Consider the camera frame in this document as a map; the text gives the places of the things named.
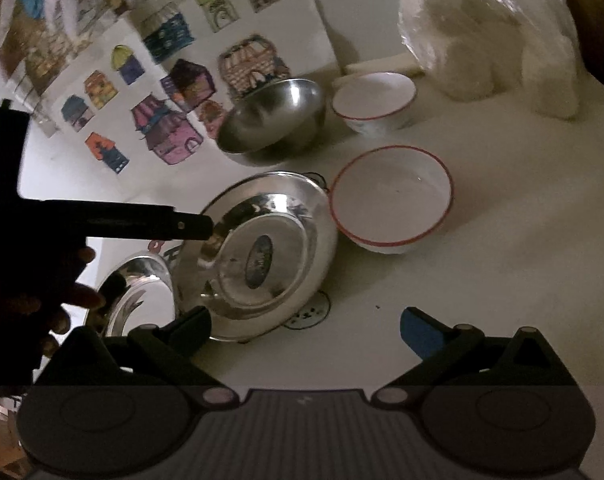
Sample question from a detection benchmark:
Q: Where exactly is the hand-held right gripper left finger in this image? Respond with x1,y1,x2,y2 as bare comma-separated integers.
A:
37,305,241,412

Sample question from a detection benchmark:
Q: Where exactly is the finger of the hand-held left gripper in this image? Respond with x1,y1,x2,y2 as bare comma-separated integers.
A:
171,207,216,242

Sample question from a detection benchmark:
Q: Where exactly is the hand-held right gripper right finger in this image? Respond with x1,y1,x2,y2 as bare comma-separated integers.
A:
366,306,571,412

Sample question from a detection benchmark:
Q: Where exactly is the small steel plate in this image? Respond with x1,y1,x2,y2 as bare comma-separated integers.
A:
93,254,179,339

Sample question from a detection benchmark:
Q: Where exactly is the large steel plate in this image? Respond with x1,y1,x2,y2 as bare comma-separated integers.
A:
174,171,339,344

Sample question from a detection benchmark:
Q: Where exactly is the steel bowl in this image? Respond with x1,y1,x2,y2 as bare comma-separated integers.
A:
216,78,327,167

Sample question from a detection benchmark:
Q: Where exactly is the large white red-rimmed bowl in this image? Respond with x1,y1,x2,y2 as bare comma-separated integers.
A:
328,145,454,255

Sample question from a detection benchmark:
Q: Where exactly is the small white red-rimmed bowl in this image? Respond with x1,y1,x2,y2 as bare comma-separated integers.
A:
330,72,417,137

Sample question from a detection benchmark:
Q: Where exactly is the person's left hand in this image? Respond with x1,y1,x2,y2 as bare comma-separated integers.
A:
0,246,106,367

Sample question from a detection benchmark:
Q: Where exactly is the colourful houses drawing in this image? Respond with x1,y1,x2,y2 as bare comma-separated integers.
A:
42,0,341,182

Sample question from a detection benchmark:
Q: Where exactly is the cartoon child with fan drawing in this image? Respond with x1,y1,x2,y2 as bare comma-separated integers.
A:
0,0,193,106

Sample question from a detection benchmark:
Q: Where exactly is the white foam block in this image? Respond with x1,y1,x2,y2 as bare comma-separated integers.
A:
519,30,583,121

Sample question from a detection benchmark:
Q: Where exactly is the clear bag of white rolls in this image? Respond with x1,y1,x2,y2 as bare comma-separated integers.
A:
397,0,575,103

